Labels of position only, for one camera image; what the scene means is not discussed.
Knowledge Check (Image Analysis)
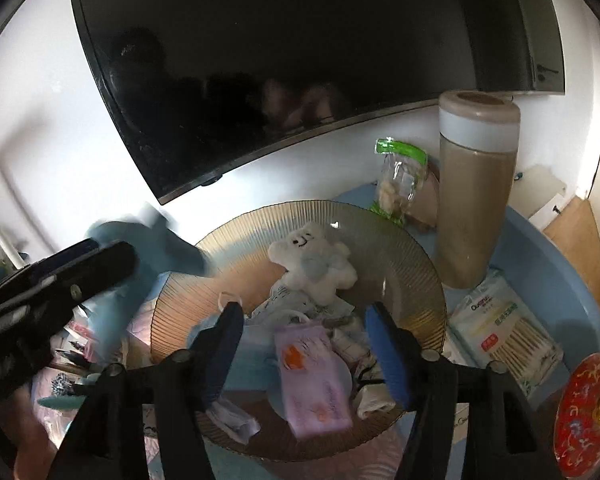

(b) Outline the small white packet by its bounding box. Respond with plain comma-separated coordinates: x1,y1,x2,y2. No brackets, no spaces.
206,399,262,445

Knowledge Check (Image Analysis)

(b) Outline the purple tissue pack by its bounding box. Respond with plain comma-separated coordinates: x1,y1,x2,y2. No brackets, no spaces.
273,321,354,439

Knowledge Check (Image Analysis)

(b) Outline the white sock with black trim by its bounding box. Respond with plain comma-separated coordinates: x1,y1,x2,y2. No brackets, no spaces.
351,357,406,420

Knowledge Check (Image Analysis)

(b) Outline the white patterned cloth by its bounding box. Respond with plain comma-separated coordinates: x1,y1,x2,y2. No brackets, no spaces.
251,282,355,333

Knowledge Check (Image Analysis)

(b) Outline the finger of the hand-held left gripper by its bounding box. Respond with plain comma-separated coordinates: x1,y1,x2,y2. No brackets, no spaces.
10,241,140,311
2,238,102,286

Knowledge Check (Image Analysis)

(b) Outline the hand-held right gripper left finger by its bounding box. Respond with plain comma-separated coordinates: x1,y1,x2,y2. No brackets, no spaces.
55,300,246,480

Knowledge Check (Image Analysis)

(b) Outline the pink packet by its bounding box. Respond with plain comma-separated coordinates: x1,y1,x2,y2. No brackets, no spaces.
55,317,103,361

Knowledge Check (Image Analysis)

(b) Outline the clear snack bag green top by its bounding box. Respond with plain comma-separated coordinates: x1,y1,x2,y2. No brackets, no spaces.
369,137,429,227

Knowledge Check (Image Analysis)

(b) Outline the beige bottle with grey band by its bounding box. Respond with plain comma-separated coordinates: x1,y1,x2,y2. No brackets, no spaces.
436,90,522,290

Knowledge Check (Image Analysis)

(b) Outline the white plush bear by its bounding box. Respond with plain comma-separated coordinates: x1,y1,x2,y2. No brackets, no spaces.
268,223,357,307

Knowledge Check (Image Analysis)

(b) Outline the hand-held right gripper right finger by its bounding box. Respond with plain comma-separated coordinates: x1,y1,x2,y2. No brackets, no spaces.
364,301,551,480

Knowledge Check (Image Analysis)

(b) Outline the red round patterned tin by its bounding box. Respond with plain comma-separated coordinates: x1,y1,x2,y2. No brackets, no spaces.
553,352,600,469

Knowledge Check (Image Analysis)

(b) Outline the cotton swab pack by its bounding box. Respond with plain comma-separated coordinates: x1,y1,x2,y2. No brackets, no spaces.
449,269,565,397

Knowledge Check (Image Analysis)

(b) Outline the black television screen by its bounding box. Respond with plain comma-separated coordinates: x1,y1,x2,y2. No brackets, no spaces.
67,0,566,206

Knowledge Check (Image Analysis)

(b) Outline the light blue plastic basin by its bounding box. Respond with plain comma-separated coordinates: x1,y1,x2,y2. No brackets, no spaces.
330,184,600,480

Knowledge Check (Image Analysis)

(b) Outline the ribbed glass bowl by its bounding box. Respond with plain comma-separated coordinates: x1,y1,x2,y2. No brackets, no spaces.
150,200,449,463

